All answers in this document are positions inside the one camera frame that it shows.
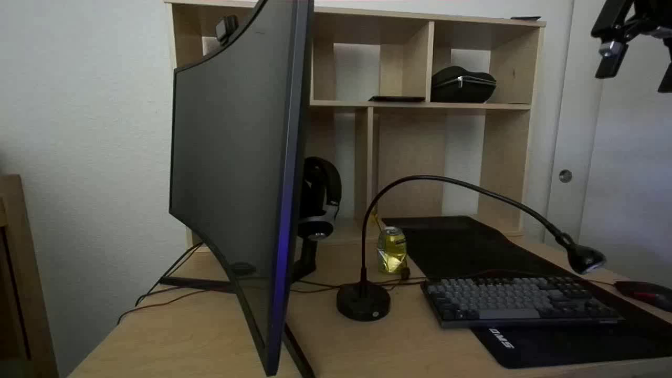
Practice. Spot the black monitor stand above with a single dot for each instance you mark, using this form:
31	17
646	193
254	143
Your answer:
196	282

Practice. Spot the white door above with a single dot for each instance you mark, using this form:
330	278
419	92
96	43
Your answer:
631	174

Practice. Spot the round metal door knob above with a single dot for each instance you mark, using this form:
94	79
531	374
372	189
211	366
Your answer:
565	174

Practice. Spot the black gooseneck desk lamp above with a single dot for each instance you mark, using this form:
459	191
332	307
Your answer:
362	300

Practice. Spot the small dark flat object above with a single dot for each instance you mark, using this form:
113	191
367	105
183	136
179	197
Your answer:
525	17

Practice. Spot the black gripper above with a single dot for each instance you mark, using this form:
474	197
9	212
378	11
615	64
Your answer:
642	13

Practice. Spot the black headphones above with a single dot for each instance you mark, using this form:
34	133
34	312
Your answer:
321	191

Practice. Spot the yellow drink can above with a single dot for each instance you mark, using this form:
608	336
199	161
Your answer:
392	251

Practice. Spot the black headphone stand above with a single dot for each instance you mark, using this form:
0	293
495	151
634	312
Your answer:
306	258

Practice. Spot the black curved monitor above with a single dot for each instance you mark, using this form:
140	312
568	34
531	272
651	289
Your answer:
238	174

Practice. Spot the black and red mouse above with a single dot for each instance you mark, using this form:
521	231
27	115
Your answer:
648	293

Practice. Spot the flat black device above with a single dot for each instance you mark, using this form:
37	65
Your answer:
397	98

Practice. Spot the brown wooden cabinet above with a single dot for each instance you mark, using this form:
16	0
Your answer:
18	295

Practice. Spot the light wooden shelf unit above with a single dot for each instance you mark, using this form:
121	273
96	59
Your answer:
506	139

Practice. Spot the black bag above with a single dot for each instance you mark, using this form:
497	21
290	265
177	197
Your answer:
463	84

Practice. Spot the grey mechanical keyboard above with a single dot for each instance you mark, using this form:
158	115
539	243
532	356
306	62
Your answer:
518	298

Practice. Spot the black desk mat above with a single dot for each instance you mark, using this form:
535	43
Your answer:
463	243

